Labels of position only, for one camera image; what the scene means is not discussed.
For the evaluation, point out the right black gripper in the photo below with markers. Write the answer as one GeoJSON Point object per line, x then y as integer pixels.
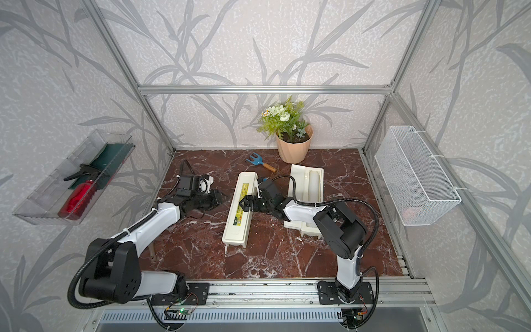
{"type": "Point", "coordinates": [253, 199]}

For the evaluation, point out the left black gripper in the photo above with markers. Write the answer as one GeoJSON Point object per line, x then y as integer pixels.
{"type": "Point", "coordinates": [216, 200]}

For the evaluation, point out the white wrap dispenser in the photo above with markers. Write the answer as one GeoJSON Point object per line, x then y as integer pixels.
{"type": "Point", "coordinates": [300, 174]}
{"type": "Point", "coordinates": [238, 223]}

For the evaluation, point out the plastic wrap roll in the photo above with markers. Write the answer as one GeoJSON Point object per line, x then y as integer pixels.
{"type": "Point", "coordinates": [313, 186]}

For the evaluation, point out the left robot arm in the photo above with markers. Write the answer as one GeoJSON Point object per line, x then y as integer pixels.
{"type": "Point", "coordinates": [111, 272]}

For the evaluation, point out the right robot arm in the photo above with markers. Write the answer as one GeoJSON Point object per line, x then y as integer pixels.
{"type": "Point", "coordinates": [344, 232]}

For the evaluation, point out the blue garden hand rake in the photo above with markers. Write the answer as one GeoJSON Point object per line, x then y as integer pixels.
{"type": "Point", "coordinates": [256, 159]}

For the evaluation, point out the brown plastic scoop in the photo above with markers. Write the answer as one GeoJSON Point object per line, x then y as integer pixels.
{"type": "Point", "coordinates": [152, 253]}

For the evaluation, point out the potted green plant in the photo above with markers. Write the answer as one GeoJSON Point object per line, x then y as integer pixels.
{"type": "Point", "coordinates": [287, 124]}

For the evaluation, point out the red spray bottle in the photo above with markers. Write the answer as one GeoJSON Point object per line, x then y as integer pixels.
{"type": "Point", "coordinates": [78, 201]}

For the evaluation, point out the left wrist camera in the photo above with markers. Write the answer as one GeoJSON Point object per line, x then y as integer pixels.
{"type": "Point", "coordinates": [204, 184]}

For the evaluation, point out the clear plastic wall tray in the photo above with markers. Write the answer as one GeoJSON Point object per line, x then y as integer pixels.
{"type": "Point", "coordinates": [67, 195]}

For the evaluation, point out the white wire mesh basket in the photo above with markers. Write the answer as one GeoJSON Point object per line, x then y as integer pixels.
{"type": "Point", "coordinates": [420, 189]}

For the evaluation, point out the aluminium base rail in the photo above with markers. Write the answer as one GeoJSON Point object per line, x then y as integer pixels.
{"type": "Point", "coordinates": [302, 293]}

